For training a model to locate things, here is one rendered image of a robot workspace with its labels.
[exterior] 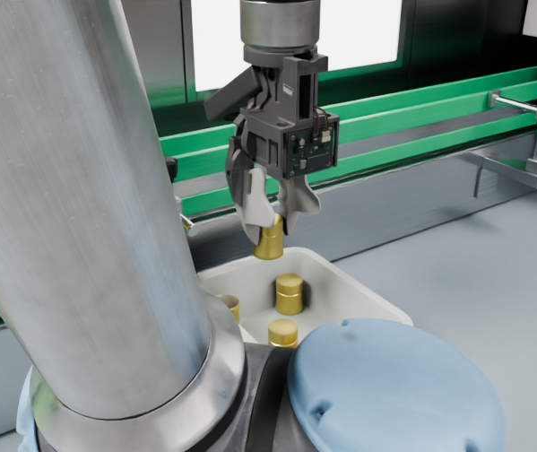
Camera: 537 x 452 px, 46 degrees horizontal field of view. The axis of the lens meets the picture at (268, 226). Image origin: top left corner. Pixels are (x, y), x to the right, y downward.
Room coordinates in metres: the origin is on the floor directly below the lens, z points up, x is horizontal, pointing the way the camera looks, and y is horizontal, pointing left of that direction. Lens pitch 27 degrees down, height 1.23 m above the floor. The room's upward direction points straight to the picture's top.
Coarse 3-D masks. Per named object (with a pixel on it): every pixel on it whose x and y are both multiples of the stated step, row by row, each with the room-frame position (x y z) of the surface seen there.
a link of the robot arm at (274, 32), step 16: (240, 0) 0.60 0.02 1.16; (320, 0) 0.60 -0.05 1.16; (240, 16) 0.60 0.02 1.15; (256, 16) 0.58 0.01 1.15; (272, 16) 0.57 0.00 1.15; (288, 16) 0.57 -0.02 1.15; (304, 16) 0.58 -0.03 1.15; (320, 16) 0.60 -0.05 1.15; (240, 32) 0.60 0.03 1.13; (256, 32) 0.58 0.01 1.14; (272, 32) 0.57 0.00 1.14; (288, 32) 0.57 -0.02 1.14; (304, 32) 0.58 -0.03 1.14; (256, 48) 0.58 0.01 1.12; (272, 48) 0.57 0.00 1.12; (288, 48) 0.57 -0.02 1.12; (304, 48) 0.58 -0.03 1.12
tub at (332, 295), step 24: (240, 264) 0.67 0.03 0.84; (264, 264) 0.69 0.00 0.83; (288, 264) 0.70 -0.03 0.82; (312, 264) 0.69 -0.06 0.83; (216, 288) 0.65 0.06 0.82; (240, 288) 0.66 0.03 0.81; (264, 288) 0.68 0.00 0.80; (312, 288) 0.68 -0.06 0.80; (336, 288) 0.65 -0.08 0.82; (360, 288) 0.62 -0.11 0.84; (240, 312) 0.66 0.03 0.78; (264, 312) 0.67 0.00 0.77; (312, 312) 0.67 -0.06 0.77; (336, 312) 0.64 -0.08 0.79; (360, 312) 0.61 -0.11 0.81; (384, 312) 0.58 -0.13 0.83; (264, 336) 0.62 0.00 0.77
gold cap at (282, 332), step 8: (280, 320) 0.59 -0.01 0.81; (288, 320) 0.59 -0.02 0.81; (272, 328) 0.58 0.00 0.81; (280, 328) 0.58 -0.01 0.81; (288, 328) 0.58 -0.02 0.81; (296, 328) 0.58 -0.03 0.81; (272, 336) 0.57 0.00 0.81; (280, 336) 0.56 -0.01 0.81; (288, 336) 0.57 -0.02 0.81; (296, 336) 0.57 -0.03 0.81; (272, 344) 0.57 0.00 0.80; (280, 344) 0.57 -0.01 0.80; (288, 344) 0.57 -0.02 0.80; (296, 344) 0.57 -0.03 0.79
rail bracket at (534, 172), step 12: (492, 96) 1.02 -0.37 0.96; (516, 108) 0.98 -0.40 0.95; (528, 108) 0.96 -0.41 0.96; (492, 156) 1.01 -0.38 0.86; (504, 156) 1.01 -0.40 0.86; (492, 168) 0.99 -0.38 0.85; (504, 168) 0.97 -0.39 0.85; (516, 168) 0.95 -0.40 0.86; (528, 168) 0.94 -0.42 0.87; (480, 180) 1.00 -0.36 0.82; (492, 180) 1.02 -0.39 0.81; (516, 180) 0.94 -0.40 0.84; (528, 180) 0.93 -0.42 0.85; (480, 192) 1.00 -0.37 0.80; (492, 192) 1.02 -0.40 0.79
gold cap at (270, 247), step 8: (280, 216) 0.63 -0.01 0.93; (280, 224) 0.62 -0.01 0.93; (264, 232) 0.61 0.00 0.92; (272, 232) 0.61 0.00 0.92; (280, 232) 0.62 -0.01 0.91; (264, 240) 0.61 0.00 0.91; (272, 240) 0.61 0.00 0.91; (280, 240) 0.62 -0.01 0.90; (256, 248) 0.61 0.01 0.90; (264, 248) 0.61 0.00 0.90; (272, 248) 0.61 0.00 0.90; (280, 248) 0.62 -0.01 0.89; (256, 256) 0.61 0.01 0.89; (264, 256) 0.61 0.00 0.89; (272, 256) 0.61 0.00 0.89; (280, 256) 0.61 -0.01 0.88
